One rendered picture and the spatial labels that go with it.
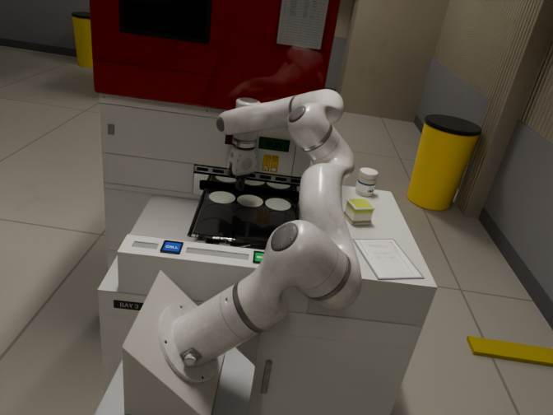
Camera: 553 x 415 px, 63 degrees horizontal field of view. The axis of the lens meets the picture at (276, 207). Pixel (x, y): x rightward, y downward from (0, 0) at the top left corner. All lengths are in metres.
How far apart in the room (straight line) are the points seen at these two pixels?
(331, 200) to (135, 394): 0.58
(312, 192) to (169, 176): 0.96
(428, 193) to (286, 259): 3.39
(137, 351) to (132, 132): 1.04
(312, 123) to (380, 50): 5.57
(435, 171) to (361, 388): 2.75
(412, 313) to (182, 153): 1.03
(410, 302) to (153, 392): 0.75
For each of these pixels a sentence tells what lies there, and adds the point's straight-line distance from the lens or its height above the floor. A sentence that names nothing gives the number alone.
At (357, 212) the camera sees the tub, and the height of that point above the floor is 1.02.
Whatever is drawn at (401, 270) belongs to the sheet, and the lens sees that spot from 1.39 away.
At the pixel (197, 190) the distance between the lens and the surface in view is 1.86.
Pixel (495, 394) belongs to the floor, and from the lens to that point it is 2.64.
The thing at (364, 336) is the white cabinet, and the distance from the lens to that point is 1.45.
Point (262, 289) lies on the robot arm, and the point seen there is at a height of 1.14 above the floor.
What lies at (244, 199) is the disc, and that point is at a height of 0.90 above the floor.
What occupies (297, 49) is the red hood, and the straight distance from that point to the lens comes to 1.63.
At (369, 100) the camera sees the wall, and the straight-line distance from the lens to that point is 6.78.
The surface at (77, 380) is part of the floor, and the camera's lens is 2.29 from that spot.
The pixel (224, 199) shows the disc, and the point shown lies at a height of 0.90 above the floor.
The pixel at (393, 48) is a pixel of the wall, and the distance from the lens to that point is 6.68.
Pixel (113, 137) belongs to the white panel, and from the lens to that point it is 1.87.
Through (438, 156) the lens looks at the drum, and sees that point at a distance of 4.04.
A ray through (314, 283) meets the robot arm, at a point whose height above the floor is 1.18.
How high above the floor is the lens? 1.70
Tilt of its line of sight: 28 degrees down
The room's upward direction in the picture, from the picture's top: 9 degrees clockwise
